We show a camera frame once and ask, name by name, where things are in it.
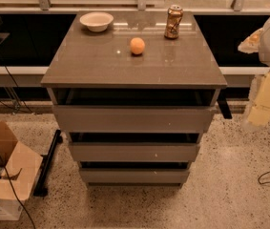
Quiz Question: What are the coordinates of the grey drawer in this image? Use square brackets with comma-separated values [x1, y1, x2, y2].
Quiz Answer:
[52, 105, 215, 134]
[69, 143, 200, 162]
[79, 169, 189, 184]

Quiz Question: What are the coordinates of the grey drawer cabinet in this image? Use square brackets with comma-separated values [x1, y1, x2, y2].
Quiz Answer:
[40, 10, 228, 189]

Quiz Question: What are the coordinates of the black cable on left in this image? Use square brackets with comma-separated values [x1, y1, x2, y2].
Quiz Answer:
[0, 35, 37, 229]

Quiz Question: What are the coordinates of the orange fruit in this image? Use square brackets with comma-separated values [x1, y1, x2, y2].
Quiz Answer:
[130, 37, 145, 55]

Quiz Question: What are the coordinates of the black floor stand bar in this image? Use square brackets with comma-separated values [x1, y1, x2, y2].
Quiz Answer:
[33, 130, 63, 197]

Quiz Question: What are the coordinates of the white bowl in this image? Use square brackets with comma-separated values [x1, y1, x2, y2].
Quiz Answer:
[79, 12, 114, 32]

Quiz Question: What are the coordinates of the crushed gold soda can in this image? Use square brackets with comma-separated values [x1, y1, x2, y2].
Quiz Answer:
[164, 5, 183, 39]

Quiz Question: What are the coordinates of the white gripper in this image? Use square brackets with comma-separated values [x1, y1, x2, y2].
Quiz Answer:
[247, 71, 270, 126]

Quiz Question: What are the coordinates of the open cardboard box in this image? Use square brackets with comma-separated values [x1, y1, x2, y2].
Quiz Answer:
[0, 121, 42, 220]

